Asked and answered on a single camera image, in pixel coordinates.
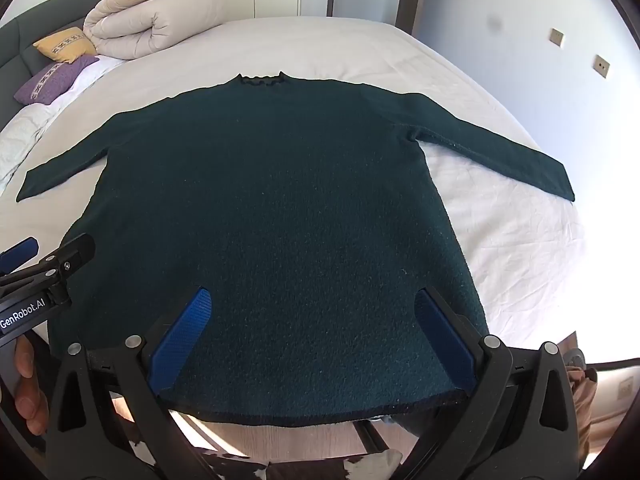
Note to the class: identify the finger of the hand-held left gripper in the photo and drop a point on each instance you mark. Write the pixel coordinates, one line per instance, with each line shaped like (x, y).
(65, 260)
(17, 254)

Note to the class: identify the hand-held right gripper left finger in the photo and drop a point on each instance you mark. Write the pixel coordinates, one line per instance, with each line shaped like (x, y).
(182, 345)

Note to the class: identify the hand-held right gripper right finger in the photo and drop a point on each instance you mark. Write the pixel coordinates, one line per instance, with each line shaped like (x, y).
(446, 341)

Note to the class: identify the dark green sweater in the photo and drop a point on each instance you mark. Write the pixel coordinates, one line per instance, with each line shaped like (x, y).
(280, 240)

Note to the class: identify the person's left hand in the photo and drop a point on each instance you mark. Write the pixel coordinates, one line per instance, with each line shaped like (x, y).
(29, 385)

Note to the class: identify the white crinkled quilt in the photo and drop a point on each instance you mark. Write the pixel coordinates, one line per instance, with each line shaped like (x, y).
(15, 140)

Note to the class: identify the bed with white sheet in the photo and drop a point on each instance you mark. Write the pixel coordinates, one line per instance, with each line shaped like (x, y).
(500, 240)

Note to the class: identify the purple patterned pillow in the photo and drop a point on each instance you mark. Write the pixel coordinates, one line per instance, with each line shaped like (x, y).
(52, 79)

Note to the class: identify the yellow patterned pillow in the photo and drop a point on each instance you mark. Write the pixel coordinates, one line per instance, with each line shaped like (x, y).
(65, 44)

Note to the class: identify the grey padded headboard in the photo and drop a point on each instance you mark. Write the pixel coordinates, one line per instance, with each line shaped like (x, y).
(30, 35)

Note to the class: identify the folded beige duvet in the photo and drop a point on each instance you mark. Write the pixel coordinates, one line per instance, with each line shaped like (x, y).
(150, 17)

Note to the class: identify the beige wall socket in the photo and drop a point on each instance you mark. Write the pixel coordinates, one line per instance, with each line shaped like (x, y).
(556, 36)
(601, 65)
(625, 388)

